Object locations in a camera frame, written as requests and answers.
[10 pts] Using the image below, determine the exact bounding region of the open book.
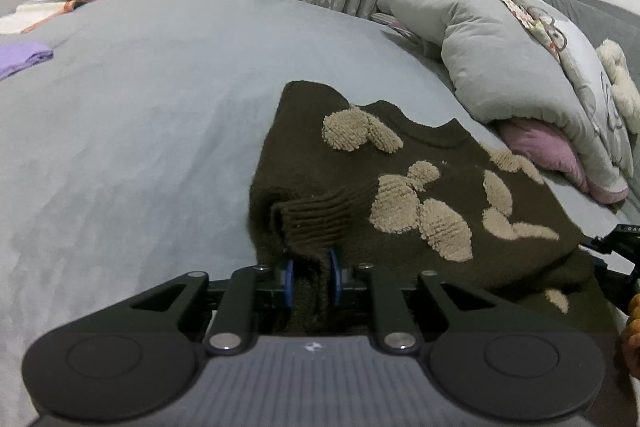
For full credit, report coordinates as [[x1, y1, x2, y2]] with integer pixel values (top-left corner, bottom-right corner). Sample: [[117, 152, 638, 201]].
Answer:
[[1, 0, 96, 35]]

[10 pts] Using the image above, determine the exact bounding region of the brown sweater with beige patches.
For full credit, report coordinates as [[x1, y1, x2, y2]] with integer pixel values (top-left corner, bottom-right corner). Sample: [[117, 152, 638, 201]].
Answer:
[[250, 81, 616, 335]]

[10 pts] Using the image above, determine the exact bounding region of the grey headboard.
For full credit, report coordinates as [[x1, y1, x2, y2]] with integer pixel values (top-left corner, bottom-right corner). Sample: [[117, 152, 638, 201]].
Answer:
[[544, 0, 639, 80]]

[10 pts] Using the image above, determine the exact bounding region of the person's right hand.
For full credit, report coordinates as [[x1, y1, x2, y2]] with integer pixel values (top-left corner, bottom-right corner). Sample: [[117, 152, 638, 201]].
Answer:
[[620, 294, 640, 379]]

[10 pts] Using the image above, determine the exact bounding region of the printed grey pillow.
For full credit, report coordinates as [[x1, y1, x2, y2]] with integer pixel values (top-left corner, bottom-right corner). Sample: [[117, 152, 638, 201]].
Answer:
[[511, 0, 634, 174]]

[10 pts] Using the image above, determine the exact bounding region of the pink pillow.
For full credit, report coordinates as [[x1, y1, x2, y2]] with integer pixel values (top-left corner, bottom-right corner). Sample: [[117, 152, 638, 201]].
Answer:
[[497, 118, 588, 193]]

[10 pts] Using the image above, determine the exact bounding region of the grey bed sheet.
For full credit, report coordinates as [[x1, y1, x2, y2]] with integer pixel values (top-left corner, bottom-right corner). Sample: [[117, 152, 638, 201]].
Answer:
[[1, 0, 639, 426]]

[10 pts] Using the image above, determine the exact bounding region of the white plush toy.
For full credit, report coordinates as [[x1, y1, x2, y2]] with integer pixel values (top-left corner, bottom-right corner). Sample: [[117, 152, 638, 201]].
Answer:
[[597, 39, 640, 134]]

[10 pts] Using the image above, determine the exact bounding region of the purple garment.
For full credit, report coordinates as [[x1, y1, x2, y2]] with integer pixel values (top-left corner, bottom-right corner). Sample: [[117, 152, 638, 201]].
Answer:
[[0, 42, 54, 80]]

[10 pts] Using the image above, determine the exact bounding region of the grey folded duvet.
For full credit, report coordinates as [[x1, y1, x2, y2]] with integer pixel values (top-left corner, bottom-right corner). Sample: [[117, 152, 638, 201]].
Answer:
[[380, 0, 634, 205]]

